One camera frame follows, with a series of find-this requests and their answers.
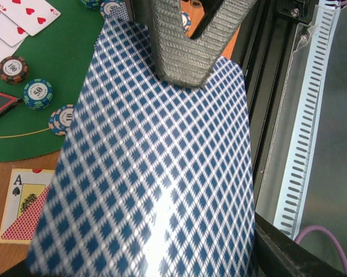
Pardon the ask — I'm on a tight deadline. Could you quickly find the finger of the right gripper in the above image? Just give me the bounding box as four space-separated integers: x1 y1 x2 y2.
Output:
133 0 258 89

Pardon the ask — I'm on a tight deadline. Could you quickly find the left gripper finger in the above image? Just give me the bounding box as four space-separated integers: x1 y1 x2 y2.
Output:
254 214 346 276

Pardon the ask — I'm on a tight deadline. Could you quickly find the purple white chip stack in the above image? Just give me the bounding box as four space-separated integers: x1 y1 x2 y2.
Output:
181 12 191 33

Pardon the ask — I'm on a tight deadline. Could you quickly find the grey card deck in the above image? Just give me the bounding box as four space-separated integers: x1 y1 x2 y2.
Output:
27 18 257 276

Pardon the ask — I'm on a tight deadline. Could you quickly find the green blue poker chip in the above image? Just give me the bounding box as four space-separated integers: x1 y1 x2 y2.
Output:
23 78 54 110

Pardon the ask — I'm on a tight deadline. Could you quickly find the round green poker mat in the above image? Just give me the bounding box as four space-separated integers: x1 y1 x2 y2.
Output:
0 1 105 162

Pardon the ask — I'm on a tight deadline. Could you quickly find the red playing card box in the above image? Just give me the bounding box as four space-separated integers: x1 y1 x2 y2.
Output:
0 169 54 245

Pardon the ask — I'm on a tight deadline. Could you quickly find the light blue cable duct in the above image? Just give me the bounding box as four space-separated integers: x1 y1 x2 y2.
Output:
273 1 340 239

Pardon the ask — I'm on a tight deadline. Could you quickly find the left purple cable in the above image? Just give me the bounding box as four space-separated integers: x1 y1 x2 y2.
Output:
294 225 347 277

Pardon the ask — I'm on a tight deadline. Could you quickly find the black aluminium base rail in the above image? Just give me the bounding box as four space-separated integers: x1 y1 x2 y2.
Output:
236 0 318 203

